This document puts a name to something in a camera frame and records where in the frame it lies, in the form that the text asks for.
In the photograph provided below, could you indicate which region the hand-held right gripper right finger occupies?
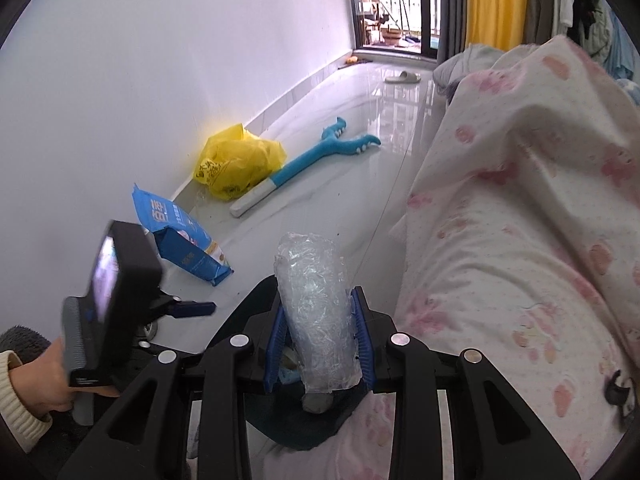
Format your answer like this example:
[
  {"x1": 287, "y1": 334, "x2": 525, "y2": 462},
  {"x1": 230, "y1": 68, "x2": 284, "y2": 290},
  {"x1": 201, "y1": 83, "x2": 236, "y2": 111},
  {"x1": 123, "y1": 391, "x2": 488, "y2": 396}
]
[{"x1": 349, "y1": 287, "x2": 583, "y2": 480}]

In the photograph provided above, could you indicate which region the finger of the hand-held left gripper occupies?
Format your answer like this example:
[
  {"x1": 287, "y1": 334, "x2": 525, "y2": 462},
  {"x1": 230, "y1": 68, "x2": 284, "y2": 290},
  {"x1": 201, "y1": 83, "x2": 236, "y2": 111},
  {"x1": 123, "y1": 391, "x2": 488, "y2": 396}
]
[{"x1": 170, "y1": 300, "x2": 217, "y2": 319}]

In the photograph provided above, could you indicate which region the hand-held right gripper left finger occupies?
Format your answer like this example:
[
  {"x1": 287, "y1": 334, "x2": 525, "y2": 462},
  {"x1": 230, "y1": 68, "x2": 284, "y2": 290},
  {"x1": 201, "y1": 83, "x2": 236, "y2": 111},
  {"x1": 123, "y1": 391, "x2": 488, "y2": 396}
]
[{"x1": 57, "y1": 275, "x2": 292, "y2": 480}]

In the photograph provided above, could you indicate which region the clear bubble wrap roll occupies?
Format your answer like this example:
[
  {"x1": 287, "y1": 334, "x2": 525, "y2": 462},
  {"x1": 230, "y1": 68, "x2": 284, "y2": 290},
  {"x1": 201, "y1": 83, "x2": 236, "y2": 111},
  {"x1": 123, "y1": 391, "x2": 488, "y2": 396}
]
[{"x1": 273, "y1": 232, "x2": 363, "y2": 395}]

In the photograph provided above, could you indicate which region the grey wad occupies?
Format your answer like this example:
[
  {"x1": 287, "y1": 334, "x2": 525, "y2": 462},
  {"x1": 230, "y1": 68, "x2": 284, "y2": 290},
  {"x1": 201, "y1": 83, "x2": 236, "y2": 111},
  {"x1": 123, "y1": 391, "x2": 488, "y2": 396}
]
[{"x1": 301, "y1": 393, "x2": 335, "y2": 415}]

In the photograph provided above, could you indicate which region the dark waste bin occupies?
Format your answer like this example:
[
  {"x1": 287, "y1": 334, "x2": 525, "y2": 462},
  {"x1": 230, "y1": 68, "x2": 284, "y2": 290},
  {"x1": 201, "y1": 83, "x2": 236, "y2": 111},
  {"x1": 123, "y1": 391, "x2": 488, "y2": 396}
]
[{"x1": 247, "y1": 387, "x2": 363, "y2": 452}]

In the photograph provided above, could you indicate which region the person's left forearm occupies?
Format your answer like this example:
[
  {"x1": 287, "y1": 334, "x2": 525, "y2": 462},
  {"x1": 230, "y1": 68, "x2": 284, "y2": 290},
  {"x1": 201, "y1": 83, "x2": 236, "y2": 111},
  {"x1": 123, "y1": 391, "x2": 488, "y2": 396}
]
[{"x1": 0, "y1": 350, "x2": 54, "y2": 442}]

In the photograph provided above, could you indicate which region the person's left hand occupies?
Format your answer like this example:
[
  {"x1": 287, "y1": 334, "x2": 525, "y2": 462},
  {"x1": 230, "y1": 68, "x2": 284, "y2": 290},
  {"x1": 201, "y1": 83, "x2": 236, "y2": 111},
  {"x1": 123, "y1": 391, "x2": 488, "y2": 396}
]
[{"x1": 9, "y1": 337, "x2": 122, "y2": 417}]

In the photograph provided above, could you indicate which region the blue paper packet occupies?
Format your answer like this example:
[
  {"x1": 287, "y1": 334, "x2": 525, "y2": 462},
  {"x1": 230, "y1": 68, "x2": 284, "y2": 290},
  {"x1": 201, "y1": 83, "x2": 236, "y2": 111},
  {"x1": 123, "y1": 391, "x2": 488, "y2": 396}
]
[{"x1": 132, "y1": 183, "x2": 235, "y2": 287}]

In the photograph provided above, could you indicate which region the dark fuzzy cloth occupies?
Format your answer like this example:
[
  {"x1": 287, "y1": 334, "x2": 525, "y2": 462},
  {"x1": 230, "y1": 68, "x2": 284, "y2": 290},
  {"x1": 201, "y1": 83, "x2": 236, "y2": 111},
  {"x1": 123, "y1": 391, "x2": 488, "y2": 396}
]
[{"x1": 0, "y1": 326, "x2": 52, "y2": 367}]

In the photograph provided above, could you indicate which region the yellow plastic bag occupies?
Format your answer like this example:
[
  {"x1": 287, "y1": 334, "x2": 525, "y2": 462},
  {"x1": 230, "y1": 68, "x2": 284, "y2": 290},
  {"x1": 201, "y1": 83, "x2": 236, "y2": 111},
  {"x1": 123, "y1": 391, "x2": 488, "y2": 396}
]
[{"x1": 193, "y1": 124, "x2": 287, "y2": 202}]

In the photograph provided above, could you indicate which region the pink printed bed sheet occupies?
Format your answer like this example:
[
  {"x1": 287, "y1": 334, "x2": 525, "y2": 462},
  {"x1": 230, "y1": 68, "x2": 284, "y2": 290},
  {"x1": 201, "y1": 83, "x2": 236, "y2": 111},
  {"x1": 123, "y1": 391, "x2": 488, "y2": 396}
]
[{"x1": 260, "y1": 37, "x2": 640, "y2": 480}]

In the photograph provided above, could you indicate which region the blue dinosaur grabber toy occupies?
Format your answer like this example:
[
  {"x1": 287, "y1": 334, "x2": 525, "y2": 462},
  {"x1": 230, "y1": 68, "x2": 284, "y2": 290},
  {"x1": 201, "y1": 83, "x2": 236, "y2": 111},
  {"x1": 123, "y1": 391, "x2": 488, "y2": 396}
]
[{"x1": 229, "y1": 116, "x2": 382, "y2": 219}]

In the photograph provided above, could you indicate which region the black framed balcony door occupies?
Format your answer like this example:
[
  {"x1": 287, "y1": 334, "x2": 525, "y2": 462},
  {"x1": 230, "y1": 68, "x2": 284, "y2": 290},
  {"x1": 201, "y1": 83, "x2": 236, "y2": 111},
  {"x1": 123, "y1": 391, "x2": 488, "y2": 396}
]
[{"x1": 345, "y1": 0, "x2": 442, "y2": 65}]

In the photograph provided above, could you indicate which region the grey curtain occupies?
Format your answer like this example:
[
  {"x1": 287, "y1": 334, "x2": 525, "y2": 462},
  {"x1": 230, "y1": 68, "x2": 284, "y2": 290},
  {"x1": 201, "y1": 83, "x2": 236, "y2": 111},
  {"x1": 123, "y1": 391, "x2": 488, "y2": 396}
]
[
  {"x1": 525, "y1": 0, "x2": 557, "y2": 47},
  {"x1": 439, "y1": 0, "x2": 469, "y2": 62}
]

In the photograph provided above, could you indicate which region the yellow curtain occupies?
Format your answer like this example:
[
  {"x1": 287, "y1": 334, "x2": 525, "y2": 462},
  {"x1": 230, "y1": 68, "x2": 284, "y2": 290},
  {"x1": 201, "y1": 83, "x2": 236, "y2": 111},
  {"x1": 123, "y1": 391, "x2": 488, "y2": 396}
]
[{"x1": 465, "y1": 0, "x2": 532, "y2": 52}]

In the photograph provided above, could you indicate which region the light blue hanging garment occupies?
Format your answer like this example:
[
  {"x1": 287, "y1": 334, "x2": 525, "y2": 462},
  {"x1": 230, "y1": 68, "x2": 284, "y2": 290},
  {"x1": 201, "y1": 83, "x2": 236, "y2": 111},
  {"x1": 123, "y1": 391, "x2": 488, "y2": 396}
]
[{"x1": 602, "y1": 15, "x2": 638, "y2": 83}]

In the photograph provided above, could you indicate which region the black hanging garment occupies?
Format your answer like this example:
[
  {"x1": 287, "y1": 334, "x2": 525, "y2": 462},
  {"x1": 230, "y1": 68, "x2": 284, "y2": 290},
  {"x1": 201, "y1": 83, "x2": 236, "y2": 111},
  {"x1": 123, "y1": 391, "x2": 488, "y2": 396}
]
[{"x1": 570, "y1": 0, "x2": 608, "y2": 43}]

